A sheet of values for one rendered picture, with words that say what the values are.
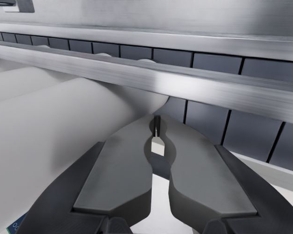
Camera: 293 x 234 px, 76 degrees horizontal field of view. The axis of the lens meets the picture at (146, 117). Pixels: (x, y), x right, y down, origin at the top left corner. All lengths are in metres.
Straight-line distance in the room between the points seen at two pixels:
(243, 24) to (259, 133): 0.10
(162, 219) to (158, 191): 0.05
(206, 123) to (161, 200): 0.14
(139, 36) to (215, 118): 0.10
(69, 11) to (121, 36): 0.14
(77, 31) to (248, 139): 0.21
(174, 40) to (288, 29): 0.10
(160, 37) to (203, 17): 0.06
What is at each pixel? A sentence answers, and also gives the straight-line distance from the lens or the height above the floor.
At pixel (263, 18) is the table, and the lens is 0.21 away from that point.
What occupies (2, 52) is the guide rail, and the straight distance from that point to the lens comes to 0.20.
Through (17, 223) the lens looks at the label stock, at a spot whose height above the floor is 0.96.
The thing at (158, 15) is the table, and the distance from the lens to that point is 0.24.
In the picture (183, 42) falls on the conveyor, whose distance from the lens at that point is 0.17.
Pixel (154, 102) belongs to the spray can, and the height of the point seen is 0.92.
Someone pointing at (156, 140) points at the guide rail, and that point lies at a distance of 0.17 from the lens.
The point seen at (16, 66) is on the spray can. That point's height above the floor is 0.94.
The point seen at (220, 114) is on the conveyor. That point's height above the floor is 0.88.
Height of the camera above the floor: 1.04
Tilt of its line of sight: 50 degrees down
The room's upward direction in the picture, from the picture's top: 128 degrees counter-clockwise
